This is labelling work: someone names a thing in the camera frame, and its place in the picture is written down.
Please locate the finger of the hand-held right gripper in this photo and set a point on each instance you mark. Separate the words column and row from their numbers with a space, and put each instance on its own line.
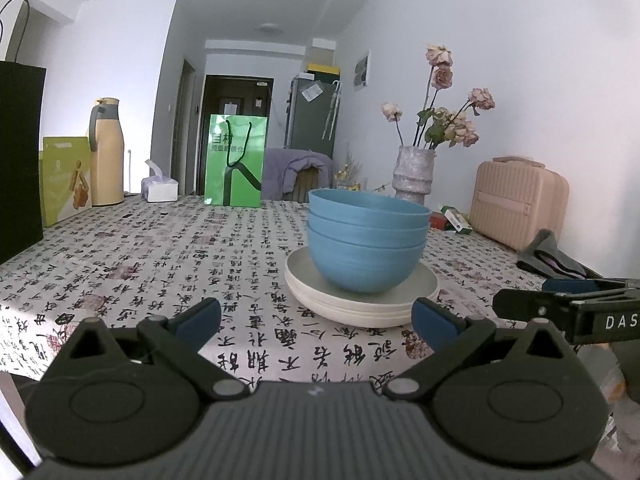
column 530, row 305
column 570, row 285

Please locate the red box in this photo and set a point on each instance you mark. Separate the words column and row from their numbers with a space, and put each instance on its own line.
column 439, row 221

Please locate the purple tissue pack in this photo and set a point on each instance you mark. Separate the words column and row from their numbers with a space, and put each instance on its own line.
column 160, row 191

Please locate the wall picture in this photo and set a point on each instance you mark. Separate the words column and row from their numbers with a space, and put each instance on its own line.
column 361, row 72

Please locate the yellow-green snack box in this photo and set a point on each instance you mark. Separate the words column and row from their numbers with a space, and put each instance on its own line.
column 57, row 185

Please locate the wooden chair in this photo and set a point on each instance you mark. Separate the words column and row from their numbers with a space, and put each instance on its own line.
column 307, row 185

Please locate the textured grey vase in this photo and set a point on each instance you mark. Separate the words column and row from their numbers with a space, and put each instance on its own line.
column 412, row 170

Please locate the black pouch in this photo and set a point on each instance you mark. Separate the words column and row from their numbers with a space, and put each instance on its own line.
column 542, row 255

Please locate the black paper bag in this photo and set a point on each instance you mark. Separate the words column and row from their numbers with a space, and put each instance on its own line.
column 20, row 160

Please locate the yellow flower branches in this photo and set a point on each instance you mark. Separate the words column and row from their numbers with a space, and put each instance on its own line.
column 342, row 176

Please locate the beige thermos jug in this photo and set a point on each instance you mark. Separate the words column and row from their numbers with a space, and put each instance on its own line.
column 107, row 170

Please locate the beige small suitcase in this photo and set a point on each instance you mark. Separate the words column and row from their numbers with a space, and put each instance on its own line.
column 520, row 205

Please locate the green paper bag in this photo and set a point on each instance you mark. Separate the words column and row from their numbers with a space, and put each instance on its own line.
column 220, row 180

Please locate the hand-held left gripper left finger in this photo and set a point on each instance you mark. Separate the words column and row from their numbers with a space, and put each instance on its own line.
column 200, row 320

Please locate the grey refrigerator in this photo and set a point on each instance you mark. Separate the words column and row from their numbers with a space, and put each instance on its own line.
column 310, row 120

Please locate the white folded umbrella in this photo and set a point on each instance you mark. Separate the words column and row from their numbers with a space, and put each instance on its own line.
column 331, row 110

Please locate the yellow box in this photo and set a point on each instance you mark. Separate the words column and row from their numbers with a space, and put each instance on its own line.
column 322, row 69

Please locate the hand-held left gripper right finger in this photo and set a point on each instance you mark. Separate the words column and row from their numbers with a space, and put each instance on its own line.
column 432, row 322

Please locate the dark entrance door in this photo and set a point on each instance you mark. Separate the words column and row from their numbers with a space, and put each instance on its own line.
column 235, row 95

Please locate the white green carton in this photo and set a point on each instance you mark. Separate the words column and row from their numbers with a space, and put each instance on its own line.
column 457, row 220

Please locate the dried pink roses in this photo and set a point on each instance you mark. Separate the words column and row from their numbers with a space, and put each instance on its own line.
column 440, row 55

